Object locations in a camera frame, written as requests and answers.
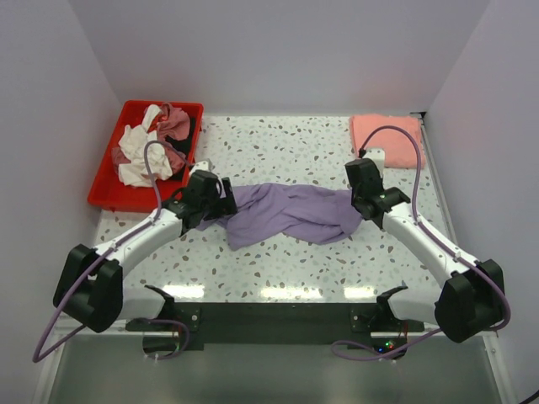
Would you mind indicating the folded salmon t-shirt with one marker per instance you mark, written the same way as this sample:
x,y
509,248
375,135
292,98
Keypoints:
x,y
398,148

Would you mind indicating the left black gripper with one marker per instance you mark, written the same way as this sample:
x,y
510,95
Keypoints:
x,y
227,195

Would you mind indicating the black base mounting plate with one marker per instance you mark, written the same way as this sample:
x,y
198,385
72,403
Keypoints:
x,y
193,326

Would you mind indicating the black garment in bin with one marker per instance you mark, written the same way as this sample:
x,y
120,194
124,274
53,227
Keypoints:
x,y
180,146

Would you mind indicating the right aluminium rail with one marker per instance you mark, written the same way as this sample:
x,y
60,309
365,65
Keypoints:
x,y
438,189

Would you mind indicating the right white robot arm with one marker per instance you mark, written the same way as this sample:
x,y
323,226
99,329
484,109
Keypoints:
x,y
396,214

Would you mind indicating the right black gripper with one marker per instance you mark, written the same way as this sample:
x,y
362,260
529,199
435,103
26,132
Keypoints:
x,y
365,211

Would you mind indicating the lavender t-shirt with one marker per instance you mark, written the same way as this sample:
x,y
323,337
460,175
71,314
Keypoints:
x,y
308,213

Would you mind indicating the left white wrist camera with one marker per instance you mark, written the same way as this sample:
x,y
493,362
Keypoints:
x,y
202,165

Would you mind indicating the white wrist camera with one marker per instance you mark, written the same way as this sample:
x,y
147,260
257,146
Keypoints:
x,y
377,155
202,165

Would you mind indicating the dusty pink t-shirt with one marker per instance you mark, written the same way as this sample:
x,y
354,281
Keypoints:
x,y
172,121

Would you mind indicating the red plastic bin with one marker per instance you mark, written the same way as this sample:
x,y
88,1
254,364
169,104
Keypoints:
x,y
109,193

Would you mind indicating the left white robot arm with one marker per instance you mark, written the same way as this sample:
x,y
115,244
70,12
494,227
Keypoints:
x,y
91,287

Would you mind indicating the white t-shirt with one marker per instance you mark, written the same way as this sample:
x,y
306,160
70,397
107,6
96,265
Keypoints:
x,y
133,171

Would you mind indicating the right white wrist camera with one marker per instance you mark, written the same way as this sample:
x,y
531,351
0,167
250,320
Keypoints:
x,y
377,155

